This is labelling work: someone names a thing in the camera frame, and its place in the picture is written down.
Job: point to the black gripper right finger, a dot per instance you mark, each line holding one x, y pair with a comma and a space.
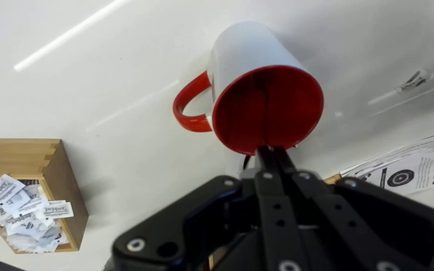
354, 239

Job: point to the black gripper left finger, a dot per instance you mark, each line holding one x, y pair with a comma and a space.
283, 242

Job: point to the calibration target paper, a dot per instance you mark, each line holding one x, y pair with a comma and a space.
403, 170

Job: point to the white mug red interior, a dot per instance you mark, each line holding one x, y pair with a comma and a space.
253, 92

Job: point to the wooden box of sugar packets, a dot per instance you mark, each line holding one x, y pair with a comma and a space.
40, 205

